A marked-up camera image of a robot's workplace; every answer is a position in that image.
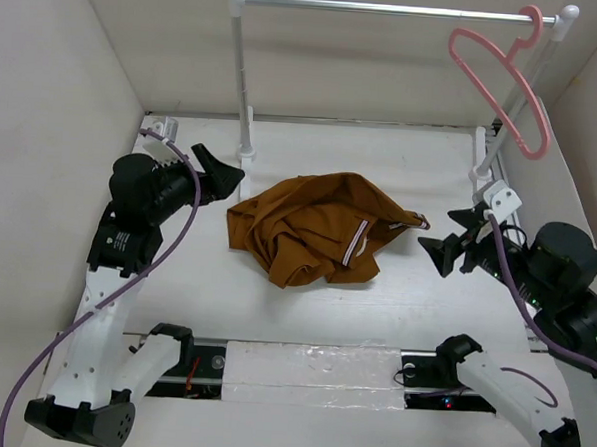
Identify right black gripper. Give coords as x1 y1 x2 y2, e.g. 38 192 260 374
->
414 201 557 307

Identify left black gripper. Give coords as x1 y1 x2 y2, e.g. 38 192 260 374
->
145 141 243 228

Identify brown trousers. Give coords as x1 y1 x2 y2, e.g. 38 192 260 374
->
227 172 430 289

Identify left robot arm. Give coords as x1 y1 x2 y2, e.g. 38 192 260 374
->
24 140 245 447

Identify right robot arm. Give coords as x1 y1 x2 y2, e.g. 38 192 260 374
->
403 203 597 447

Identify pink plastic hanger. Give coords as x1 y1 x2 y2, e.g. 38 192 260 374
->
442 0 557 162

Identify silver white clothes rack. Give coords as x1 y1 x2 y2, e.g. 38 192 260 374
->
214 0 582 218

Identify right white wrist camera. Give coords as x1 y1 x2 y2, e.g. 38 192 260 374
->
478 180 522 224

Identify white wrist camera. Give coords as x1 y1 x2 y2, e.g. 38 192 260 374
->
478 180 522 224
142 138 182 166

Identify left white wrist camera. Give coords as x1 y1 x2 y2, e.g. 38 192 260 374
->
142 138 182 166

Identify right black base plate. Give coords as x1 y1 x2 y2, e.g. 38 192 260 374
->
393 352 496 414

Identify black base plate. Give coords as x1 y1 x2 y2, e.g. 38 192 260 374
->
393 352 496 414
146 339 227 400

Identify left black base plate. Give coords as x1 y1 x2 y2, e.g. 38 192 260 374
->
146 339 227 400

